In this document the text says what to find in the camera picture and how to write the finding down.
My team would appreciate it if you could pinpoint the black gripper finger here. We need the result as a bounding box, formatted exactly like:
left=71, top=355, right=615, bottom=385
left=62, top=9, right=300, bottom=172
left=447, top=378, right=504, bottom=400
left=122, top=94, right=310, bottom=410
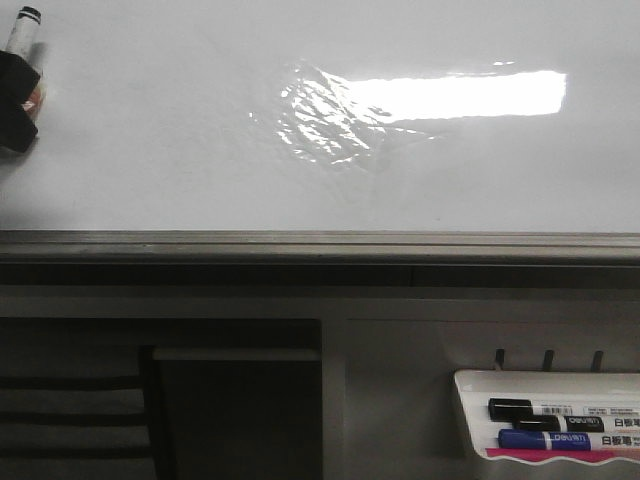
left=1, top=51, right=40, bottom=149

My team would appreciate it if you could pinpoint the white whiteboard marker pen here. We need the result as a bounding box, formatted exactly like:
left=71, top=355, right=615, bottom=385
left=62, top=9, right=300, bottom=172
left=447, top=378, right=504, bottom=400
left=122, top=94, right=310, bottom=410
left=7, top=5, right=49, bottom=121

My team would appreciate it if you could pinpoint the white whiteboard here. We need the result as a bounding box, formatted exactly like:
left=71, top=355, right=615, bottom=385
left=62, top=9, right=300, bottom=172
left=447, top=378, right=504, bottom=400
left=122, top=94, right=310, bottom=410
left=1, top=1, right=639, bottom=233

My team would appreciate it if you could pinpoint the black slatted chair back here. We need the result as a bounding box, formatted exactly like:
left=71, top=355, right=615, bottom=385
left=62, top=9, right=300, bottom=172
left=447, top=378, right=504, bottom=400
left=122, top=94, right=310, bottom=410
left=1, top=345, right=177, bottom=479

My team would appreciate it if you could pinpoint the dark cabinet panel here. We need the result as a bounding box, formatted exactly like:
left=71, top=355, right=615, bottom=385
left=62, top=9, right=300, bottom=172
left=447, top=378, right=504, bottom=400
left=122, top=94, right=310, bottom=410
left=153, top=348, right=323, bottom=479

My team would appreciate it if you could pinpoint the white plastic marker tray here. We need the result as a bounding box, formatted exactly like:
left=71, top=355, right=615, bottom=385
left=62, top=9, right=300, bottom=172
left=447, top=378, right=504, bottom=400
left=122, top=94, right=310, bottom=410
left=454, top=370, right=639, bottom=479

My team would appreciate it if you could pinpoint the black capped marker top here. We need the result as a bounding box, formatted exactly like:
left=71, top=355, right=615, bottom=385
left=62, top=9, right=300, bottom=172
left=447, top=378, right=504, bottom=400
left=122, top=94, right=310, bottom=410
left=488, top=398, right=639, bottom=421

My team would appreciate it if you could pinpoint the black capped marker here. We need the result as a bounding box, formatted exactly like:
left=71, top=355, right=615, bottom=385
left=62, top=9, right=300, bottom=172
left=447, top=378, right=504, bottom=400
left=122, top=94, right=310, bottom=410
left=488, top=398, right=639, bottom=421
left=513, top=415, right=639, bottom=433

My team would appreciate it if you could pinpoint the blue capped marker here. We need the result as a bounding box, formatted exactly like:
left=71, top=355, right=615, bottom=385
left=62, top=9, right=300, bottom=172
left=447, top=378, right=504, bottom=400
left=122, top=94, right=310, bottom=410
left=498, top=429, right=639, bottom=452

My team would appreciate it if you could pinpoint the black capped marker middle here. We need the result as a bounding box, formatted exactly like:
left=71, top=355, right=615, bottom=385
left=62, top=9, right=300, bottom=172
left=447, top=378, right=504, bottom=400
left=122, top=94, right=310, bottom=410
left=513, top=415, right=639, bottom=433

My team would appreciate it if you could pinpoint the grey aluminium whiteboard frame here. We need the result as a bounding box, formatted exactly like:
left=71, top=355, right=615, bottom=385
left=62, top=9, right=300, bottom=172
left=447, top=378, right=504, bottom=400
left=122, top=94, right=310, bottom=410
left=1, top=230, right=639, bottom=290

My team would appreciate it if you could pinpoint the left black wall hook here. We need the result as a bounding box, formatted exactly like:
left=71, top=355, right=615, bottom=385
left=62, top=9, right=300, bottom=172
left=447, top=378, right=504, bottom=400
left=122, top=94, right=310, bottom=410
left=493, top=348, right=506, bottom=371

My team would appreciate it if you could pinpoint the black wall hook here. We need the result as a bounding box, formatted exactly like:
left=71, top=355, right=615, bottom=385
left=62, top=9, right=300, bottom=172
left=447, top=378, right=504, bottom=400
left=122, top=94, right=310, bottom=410
left=493, top=348, right=506, bottom=371
left=590, top=350, right=604, bottom=373
left=541, top=349, right=555, bottom=372

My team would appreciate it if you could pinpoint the middle black wall hook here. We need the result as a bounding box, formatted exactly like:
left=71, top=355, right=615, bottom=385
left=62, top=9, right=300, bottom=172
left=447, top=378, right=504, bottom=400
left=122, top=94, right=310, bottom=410
left=541, top=349, right=555, bottom=372

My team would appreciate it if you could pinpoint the right black wall hook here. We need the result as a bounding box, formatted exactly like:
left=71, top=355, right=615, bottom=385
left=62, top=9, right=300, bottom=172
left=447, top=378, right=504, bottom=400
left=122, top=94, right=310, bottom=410
left=590, top=350, right=604, bottom=373

